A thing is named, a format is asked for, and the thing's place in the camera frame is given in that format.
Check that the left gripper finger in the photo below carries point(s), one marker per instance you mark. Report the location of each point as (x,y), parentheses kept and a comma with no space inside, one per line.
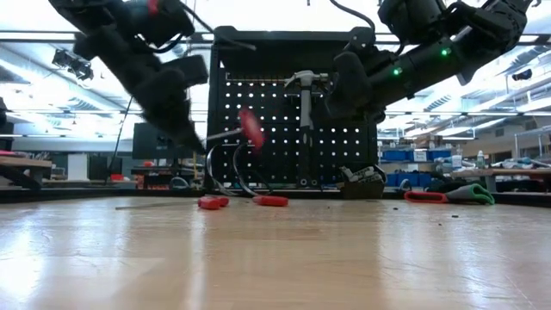
(191,129)
(168,125)

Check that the grey perforated beam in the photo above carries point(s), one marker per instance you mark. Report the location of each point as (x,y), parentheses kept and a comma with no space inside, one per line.
(368,171)
(349,173)

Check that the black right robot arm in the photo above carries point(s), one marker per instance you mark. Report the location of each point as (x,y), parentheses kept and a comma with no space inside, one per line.
(495,26)

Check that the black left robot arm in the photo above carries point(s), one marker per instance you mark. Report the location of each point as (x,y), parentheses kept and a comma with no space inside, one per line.
(112,39)

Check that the black monitor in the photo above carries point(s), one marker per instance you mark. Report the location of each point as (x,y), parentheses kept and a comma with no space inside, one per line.
(146,142)

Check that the small red container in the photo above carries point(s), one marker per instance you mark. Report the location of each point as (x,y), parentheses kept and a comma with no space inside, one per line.
(117,177)

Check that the black ceiling-mounted device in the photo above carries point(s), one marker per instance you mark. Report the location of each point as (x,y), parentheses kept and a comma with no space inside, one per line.
(73,64)

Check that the white box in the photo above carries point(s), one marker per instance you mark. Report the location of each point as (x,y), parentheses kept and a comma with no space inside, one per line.
(77,167)

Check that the wide blue storage bin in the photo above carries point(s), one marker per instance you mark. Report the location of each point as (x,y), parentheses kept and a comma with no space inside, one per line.
(404,180)

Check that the black pegboard tool cart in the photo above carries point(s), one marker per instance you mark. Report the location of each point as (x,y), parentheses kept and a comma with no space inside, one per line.
(258,47)

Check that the black open bin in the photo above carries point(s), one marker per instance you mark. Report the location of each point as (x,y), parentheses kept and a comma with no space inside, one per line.
(363,189)

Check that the white bottle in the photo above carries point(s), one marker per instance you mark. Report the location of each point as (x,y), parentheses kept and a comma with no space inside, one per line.
(480,160)

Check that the red flat tool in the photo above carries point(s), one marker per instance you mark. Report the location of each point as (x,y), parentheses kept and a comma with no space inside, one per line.
(426,197)

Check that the green grey curved object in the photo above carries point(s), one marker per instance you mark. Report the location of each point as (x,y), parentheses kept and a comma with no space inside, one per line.
(471,194)

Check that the wooden side bench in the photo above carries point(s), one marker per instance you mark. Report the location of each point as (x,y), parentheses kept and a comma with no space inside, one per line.
(26,162)

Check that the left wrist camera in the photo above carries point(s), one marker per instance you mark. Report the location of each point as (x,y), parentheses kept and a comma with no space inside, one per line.
(185,71)

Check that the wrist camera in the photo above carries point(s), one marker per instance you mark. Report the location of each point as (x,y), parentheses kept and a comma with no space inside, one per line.
(185,71)
(353,86)

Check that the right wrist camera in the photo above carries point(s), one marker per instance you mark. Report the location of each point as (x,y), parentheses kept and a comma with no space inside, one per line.
(353,86)

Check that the black aluminium table frame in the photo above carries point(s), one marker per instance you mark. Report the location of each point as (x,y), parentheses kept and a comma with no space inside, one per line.
(86,194)

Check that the small black ceiling camera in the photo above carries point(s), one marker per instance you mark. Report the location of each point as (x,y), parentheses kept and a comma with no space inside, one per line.
(522,75)

